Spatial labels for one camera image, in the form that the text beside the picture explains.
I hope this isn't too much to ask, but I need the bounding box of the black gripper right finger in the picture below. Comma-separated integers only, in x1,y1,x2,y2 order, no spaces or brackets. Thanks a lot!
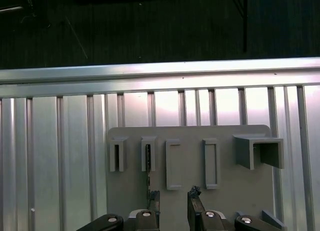
187,185,278,231

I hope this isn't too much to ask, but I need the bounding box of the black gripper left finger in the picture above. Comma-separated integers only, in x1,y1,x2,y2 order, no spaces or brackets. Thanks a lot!
76,189,161,231

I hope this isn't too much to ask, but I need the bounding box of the grey parts rack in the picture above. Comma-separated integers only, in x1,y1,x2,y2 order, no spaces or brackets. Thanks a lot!
107,124,287,231

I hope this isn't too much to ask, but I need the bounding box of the green RAM stick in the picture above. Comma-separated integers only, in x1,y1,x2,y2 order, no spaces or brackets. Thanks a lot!
145,143,153,192

